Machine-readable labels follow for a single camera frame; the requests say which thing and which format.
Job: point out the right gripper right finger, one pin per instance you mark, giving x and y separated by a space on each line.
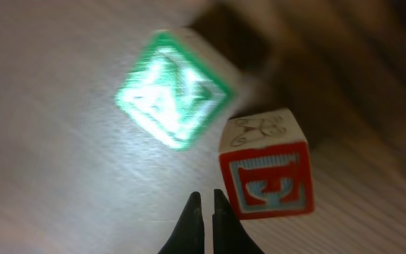
229 236

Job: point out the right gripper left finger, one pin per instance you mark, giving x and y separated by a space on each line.
188 234

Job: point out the red E block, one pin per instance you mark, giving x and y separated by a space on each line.
264 161

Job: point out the green N block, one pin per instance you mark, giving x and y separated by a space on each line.
177 86

